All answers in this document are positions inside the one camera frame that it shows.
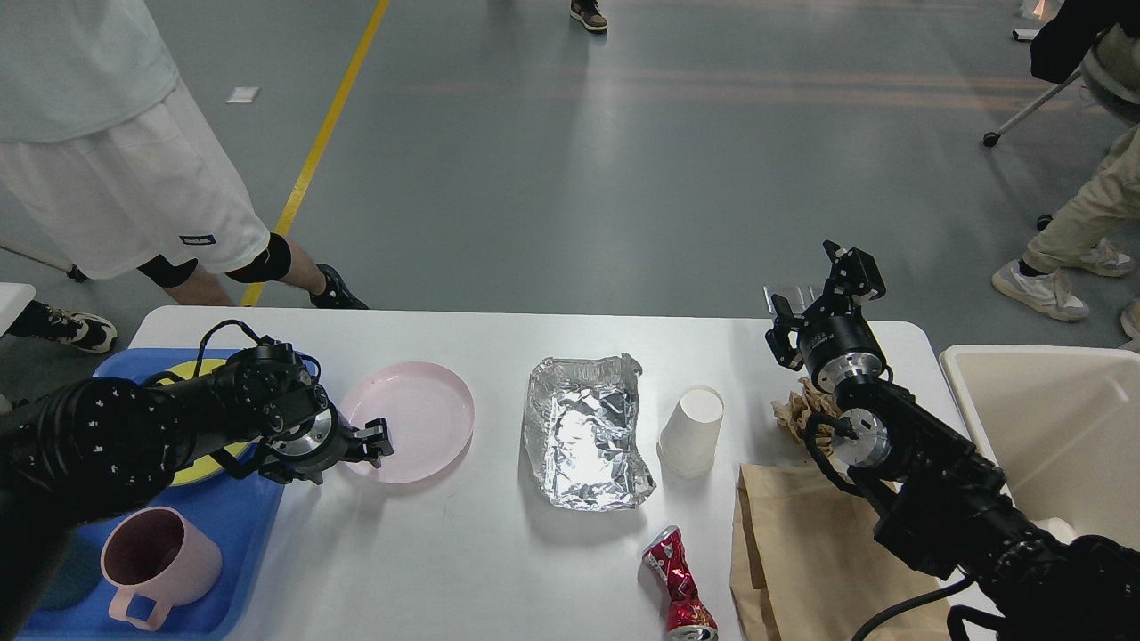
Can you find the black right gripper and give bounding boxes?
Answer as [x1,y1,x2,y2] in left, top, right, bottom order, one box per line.
[765,240,888,393]

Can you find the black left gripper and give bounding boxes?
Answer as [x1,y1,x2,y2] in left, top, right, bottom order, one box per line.
[233,405,394,484]

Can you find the pink plate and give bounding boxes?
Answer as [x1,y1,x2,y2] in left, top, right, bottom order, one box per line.
[339,362,474,484]

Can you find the pink mug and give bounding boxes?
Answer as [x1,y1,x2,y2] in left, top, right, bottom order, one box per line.
[99,506,223,630]

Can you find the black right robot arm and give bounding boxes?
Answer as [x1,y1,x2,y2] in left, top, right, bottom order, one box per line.
[766,240,1139,640]

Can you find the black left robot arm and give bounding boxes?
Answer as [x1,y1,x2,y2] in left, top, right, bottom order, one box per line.
[3,334,394,640]

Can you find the clear plastic piece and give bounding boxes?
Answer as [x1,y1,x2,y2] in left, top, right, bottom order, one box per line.
[764,284,821,316]

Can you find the blue plastic tray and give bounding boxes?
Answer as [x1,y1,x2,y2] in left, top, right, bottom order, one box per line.
[18,348,288,639]

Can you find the crumpled brown paper ball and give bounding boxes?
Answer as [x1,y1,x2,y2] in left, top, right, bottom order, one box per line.
[770,378,842,443]

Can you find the yellow plate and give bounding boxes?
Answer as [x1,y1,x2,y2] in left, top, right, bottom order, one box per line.
[156,358,254,487]

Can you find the white paper cup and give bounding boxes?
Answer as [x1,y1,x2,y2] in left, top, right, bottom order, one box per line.
[658,386,724,478]

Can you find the brown paper bag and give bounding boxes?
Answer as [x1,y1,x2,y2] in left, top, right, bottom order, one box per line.
[728,464,938,640]

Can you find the crumpled aluminium foil tray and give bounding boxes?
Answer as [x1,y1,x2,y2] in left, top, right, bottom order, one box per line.
[522,352,656,514]

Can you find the black and white sneaker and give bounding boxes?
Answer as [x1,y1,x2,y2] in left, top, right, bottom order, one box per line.
[7,300,119,352]

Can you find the teal mug yellow inside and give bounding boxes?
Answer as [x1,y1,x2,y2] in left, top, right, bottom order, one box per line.
[36,536,101,612]

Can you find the beige plastic bin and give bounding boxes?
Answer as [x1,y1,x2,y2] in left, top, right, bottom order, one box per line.
[941,344,1139,547]

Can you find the person in beige trousers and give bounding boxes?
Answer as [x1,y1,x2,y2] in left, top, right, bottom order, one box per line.
[992,125,1139,323]

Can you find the crushed red soda can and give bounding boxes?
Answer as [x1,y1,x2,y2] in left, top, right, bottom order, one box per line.
[640,526,720,640]

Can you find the person in white shorts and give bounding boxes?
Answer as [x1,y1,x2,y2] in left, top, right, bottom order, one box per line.
[1,1,365,310]

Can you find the walking person in background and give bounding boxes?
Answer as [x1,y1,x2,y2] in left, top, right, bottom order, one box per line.
[570,0,609,34]

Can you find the white office chair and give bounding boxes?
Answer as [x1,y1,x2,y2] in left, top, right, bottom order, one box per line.
[982,1,1139,149]

